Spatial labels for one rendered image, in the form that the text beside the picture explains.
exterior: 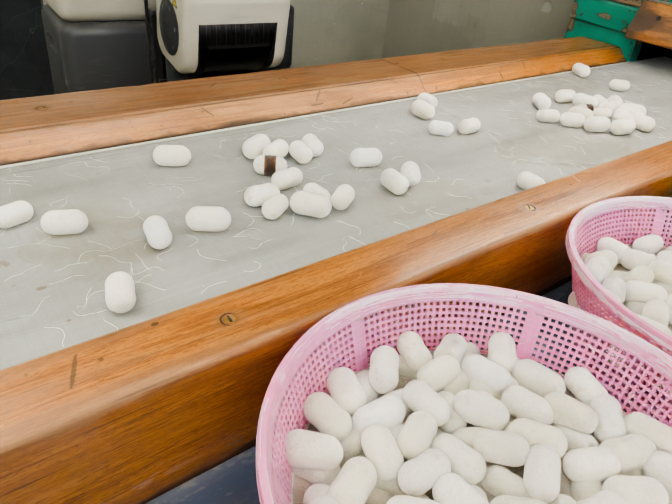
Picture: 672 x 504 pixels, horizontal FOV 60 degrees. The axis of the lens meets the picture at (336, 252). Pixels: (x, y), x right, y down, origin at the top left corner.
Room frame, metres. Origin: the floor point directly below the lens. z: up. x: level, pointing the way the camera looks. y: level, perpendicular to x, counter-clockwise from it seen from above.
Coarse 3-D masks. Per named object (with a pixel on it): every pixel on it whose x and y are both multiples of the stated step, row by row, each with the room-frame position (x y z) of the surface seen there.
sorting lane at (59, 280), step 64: (256, 128) 0.65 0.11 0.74; (320, 128) 0.67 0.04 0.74; (384, 128) 0.70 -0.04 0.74; (512, 128) 0.75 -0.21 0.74; (576, 128) 0.78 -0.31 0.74; (0, 192) 0.43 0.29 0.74; (64, 192) 0.44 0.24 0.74; (128, 192) 0.46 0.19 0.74; (192, 192) 0.47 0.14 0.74; (384, 192) 0.52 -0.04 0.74; (448, 192) 0.53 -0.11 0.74; (512, 192) 0.55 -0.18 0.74; (0, 256) 0.34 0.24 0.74; (64, 256) 0.35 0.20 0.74; (128, 256) 0.36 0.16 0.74; (192, 256) 0.37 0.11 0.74; (256, 256) 0.38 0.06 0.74; (320, 256) 0.39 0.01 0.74; (0, 320) 0.27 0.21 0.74; (64, 320) 0.28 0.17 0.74; (128, 320) 0.29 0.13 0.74
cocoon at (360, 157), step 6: (354, 150) 0.57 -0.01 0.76; (360, 150) 0.57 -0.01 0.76; (366, 150) 0.57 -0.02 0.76; (372, 150) 0.57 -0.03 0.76; (378, 150) 0.58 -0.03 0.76; (354, 156) 0.56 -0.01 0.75; (360, 156) 0.56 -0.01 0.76; (366, 156) 0.56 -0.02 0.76; (372, 156) 0.57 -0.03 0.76; (378, 156) 0.57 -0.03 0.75; (354, 162) 0.56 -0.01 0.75; (360, 162) 0.56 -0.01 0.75; (366, 162) 0.56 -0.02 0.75; (372, 162) 0.57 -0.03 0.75; (378, 162) 0.57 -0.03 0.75
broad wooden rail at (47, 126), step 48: (480, 48) 1.09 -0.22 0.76; (528, 48) 1.13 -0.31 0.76; (576, 48) 1.18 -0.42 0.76; (48, 96) 0.61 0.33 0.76; (96, 96) 0.62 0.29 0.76; (144, 96) 0.64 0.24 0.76; (192, 96) 0.66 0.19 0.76; (240, 96) 0.68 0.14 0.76; (288, 96) 0.71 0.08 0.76; (336, 96) 0.76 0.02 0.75; (384, 96) 0.80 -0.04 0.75; (0, 144) 0.49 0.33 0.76; (48, 144) 0.52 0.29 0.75; (96, 144) 0.54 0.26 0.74
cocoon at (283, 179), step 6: (288, 168) 0.51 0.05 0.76; (294, 168) 0.51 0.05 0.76; (276, 174) 0.49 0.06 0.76; (282, 174) 0.49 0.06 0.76; (288, 174) 0.50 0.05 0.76; (294, 174) 0.50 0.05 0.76; (300, 174) 0.51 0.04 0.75; (276, 180) 0.49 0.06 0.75; (282, 180) 0.49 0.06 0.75; (288, 180) 0.49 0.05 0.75; (294, 180) 0.50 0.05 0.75; (300, 180) 0.50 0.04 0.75; (282, 186) 0.49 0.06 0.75; (288, 186) 0.49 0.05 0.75
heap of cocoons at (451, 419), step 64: (384, 384) 0.26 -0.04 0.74; (448, 384) 0.27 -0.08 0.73; (512, 384) 0.28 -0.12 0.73; (576, 384) 0.28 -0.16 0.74; (320, 448) 0.20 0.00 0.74; (384, 448) 0.20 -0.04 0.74; (448, 448) 0.21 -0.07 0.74; (512, 448) 0.22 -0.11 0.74; (576, 448) 0.23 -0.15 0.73; (640, 448) 0.23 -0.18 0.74
